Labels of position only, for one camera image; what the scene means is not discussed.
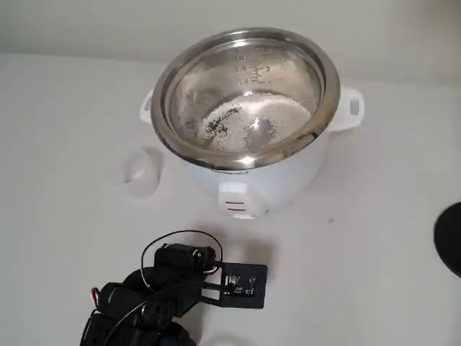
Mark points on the white rice cooker housing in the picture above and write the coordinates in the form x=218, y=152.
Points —
x=288, y=173

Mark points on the white uncooked rice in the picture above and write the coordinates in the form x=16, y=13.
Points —
x=281, y=108

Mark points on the black wrist camera board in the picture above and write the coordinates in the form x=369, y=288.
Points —
x=248, y=288

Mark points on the black round object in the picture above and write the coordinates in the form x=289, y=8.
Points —
x=450, y=241

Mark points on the stainless steel inner pot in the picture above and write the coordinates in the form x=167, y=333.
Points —
x=288, y=72

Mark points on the translucent plastic measuring cup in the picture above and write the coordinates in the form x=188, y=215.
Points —
x=144, y=180

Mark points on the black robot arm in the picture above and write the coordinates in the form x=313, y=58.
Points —
x=115, y=317

